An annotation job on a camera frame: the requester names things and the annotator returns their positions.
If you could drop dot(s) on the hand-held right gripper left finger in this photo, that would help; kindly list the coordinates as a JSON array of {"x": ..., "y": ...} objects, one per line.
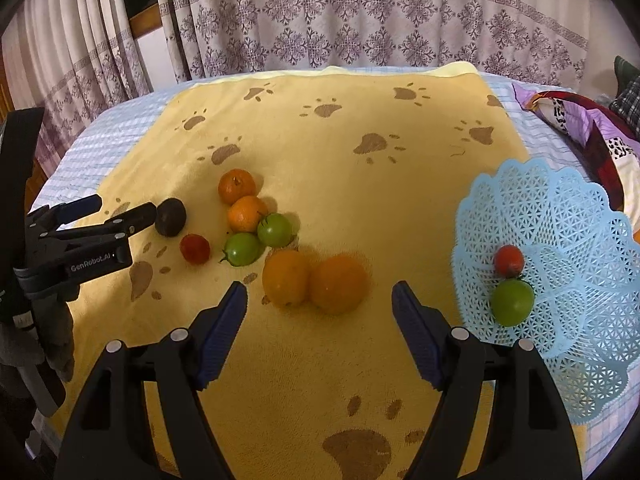
[{"x": 227, "y": 330}]

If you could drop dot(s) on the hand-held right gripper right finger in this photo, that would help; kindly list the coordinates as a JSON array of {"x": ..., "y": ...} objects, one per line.
[{"x": 415, "y": 330}]

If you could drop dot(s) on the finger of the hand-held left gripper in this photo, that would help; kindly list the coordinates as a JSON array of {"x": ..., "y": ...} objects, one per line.
[
  {"x": 82, "y": 206},
  {"x": 130, "y": 219}
]

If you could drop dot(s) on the dark round fruit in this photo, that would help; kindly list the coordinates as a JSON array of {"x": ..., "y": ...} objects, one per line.
[{"x": 171, "y": 217}]

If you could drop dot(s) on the red tomato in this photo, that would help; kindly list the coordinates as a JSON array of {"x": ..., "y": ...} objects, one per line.
[
  {"x": 195, "y": 248},
  {"x": 509, "y": 260}
]

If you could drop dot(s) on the large orange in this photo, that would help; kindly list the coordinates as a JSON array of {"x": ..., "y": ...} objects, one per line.
[
  {"x": 339, "y": 284},
  {"x": 285, "y": 278}
]

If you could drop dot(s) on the green tomato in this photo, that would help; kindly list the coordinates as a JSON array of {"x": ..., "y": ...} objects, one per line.
[
  {"x": 276, "y": 230},
  {"x": 242, "y": 249},
  {"x": 512, "y": 302}
]

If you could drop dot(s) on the small mandarin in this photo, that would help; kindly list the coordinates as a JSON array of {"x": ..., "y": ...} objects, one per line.
[
  {"x": 236, "y": 186},
  {"x": 246, "y": 214}
]

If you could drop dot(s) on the light blue plastic basket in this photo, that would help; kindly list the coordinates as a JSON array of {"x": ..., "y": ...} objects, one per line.
[{"x": 575, "y": 240}]

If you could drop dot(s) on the person's left hand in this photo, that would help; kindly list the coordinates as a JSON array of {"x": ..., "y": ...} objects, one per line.
[{"x": 52, "y": 332}]

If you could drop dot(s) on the blue checked bed sheet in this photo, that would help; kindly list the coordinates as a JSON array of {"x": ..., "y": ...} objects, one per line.
[{"x": 110, "y": 135}]

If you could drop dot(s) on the white purple patterned curtain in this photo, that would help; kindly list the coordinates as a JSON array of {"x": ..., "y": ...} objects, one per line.
[
  {"x": 375, "y": 15},
  {"x": 65, "y": 60}
]

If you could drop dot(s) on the yellow paw print blanket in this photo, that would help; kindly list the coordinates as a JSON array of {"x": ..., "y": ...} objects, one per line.
[{"x": 340, "y": 160}]

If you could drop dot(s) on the colourful patchwork quilt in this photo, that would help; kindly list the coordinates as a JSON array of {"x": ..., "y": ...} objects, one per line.
[{"x": 595, "y": 135}]

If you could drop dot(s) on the dark plaid cloth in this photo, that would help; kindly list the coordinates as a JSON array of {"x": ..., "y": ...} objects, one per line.
[{"x": 627, "y": 95}]

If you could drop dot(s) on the wooden window frame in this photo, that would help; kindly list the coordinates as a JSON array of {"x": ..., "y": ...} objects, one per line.
[{"x": 145, "y": 21}]

